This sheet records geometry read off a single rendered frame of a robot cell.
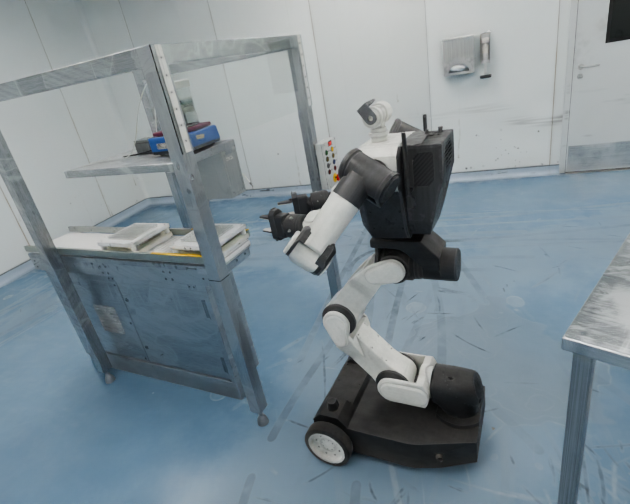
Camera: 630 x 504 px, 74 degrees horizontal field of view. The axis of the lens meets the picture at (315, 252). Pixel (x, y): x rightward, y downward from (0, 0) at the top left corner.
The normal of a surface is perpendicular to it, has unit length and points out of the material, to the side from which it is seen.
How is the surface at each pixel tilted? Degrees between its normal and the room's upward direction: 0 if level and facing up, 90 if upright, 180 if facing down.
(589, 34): 90
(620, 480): 0
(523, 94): 90
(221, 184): 90
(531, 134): 90
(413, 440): 0
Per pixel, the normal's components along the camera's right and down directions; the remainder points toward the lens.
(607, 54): -0.30, 0.44
